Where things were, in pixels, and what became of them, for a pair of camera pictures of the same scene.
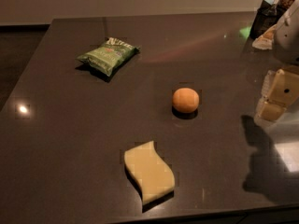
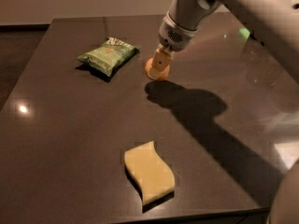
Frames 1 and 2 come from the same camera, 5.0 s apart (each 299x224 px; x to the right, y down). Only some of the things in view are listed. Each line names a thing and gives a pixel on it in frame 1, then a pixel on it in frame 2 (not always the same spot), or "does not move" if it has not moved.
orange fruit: x=185 y=100 -> x=163 y=76
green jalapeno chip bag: x=111 y=56 does not move
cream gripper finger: x=281 y=86 -> x=162 y=60
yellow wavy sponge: x=146 y=167 does not move
